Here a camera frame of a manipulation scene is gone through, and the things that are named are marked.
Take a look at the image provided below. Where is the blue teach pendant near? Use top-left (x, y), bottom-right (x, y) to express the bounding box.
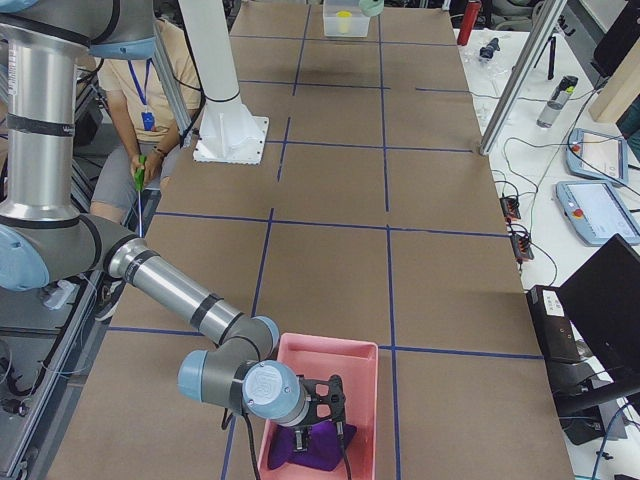
top-left (555, 180), bottom-right (639, 246)

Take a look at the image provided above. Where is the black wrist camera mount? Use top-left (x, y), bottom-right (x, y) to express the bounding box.
top-left (299, 374), bottom-right (346, 426)

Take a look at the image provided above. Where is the white camera stand base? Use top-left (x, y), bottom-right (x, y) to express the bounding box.
top-left (193, 98), bottom-right (269, 165)

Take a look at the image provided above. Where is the yellow plastic cup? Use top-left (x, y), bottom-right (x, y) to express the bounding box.
top-left (336, 10), bottom-right (352, 35)

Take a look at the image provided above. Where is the white camera stand column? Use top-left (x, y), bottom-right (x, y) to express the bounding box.
top-left (179, 0), bottom-right (241, 104)

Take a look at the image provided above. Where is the black computer monitor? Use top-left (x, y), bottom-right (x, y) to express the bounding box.
top-left (558, 234), bottom-right (639, 372)

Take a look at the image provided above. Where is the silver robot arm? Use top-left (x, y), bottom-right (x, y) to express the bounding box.
top-left (1, 1), bottom-right (319, 450)

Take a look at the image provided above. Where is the pale green ceramic bowl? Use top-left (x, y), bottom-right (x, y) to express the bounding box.
top-left (358, 0), bottom-right (385, 17)

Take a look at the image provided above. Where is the blue teach pendant far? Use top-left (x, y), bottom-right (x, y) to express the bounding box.
top-left (566, 128), bottom-right (629, 185)

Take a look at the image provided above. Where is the seated person in beige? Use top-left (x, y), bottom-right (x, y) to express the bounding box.
top-left (89, 19), bottom-right (203, 224)

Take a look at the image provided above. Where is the purple cloth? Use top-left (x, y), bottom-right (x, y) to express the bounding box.
top-left (266, 420), bottom-right (343, 472)

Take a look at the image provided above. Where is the red metal bottle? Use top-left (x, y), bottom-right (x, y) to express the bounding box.
top-left (456, 0), bottom-right (482, 46)

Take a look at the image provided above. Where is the pink plastic bin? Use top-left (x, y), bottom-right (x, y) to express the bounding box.
top-left (277, 333), bottom-right (378, 479)

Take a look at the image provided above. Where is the translucent white plastic bin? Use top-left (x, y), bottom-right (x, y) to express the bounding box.
top-left (322, 0), bottom-right (370, 38)

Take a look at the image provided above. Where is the blue teach pendant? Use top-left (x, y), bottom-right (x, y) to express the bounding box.
top-left (555, 180), bottom-right (639, 246)
top-left (566, 128), bottom-right (629, 185)

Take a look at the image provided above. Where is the grey aluminium frame post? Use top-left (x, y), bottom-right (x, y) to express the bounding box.
top-left (479, 0), bottom-right (567, 155)

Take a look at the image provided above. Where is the black box on desk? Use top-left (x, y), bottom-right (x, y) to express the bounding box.
top-left (526, 285), bottom-right (582, 364)

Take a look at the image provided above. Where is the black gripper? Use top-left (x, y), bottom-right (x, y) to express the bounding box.
top-left (291, 423), bottom-right (314, 451)

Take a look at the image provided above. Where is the clear water bottle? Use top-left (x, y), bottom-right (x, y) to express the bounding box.
top-left (536, 75), bottom-right (578, 128)

